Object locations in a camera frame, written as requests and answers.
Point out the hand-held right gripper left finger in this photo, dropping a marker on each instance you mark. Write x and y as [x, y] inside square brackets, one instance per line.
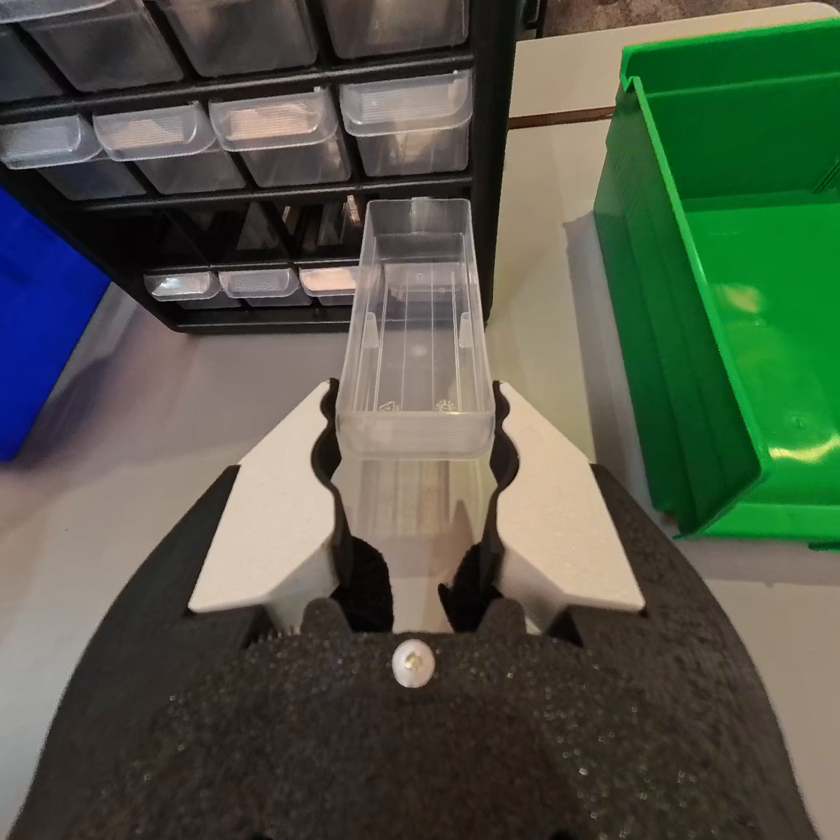
[262, 525]

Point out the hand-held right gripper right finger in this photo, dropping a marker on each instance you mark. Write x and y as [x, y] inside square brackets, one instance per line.
[564, 525]

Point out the clear plastic drawer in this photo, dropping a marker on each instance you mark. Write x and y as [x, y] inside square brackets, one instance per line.
[413, 367]

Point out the green storage bin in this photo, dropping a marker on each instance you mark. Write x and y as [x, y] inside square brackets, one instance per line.
[754, 328]

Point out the blue storage bin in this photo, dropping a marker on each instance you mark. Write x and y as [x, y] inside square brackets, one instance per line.
[39, 328]

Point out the set of clear cabinet drawers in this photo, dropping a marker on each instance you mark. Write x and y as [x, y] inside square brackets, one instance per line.
[282, 131]

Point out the black drawer cabinet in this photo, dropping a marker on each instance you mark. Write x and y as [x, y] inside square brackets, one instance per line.
[489, 131]

